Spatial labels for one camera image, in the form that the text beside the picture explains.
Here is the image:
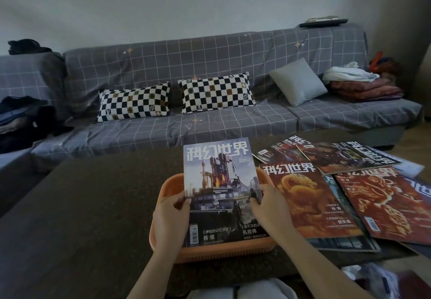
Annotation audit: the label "person's right hand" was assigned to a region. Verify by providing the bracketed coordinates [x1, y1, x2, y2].
[249, 182, 297, 242]

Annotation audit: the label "person's left hand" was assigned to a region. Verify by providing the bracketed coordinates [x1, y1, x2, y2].
[151, 189, 193, 259]

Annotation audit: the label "golden dragon cover magazine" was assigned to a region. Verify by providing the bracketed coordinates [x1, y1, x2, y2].
[258, 161, 364, 239]

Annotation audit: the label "orange plastic basket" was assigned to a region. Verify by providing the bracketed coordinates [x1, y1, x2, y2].
[149, 167, 280, 264]

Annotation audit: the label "grey industrial tower cover magazine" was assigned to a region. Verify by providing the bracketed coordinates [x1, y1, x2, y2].
[183, 137, 270, 248]

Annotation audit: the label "teal mech cover magazine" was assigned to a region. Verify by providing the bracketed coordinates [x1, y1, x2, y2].
[316, 174, 381, 253]

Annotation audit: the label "pile of assorted magazines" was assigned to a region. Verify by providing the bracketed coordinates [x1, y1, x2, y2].
[252, 135, 431, 259]

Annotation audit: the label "person's right forearm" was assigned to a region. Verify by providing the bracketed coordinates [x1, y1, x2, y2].
[279, 231, 374, 299]

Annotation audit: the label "person's light trousers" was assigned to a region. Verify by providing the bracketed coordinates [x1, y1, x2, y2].
[187, 277, 299, 299]

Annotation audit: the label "crumpled clear plastic bags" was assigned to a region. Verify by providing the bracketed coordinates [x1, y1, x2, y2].
[342, 263, 401, 299]

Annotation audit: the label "black white checkered pillow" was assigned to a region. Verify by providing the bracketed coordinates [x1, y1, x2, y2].
[177, 72, 256, 115]
[97, 82, 171, 123]

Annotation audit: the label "plain grey cushion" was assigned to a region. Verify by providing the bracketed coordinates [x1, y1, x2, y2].
[268, 57, 328, 107]

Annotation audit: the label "dark red floor item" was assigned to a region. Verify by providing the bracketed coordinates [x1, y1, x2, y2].
[394, 270, 431, 299]

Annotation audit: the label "dark red folded blanket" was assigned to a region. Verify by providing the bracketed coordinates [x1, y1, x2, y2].
[328, 78, 405, 103]

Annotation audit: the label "white folded cloth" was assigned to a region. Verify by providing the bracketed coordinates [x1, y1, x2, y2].
[322, 62, 380, 84]

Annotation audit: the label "grey plaid covered sofa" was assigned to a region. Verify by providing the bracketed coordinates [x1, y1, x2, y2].
[0, 23, 423, 215]

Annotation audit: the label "heap of dark clothes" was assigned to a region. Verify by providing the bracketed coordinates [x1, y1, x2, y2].
[0, 95, 74, 154]

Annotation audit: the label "orange red fabric item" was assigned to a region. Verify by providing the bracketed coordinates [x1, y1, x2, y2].
[369, 51, 401, 77]

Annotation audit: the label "black flat tray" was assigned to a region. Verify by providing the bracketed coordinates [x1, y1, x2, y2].
[299, 16, 349, 28]

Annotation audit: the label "small black garment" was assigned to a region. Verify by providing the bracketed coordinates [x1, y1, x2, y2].
[8, 38, 53, 55]

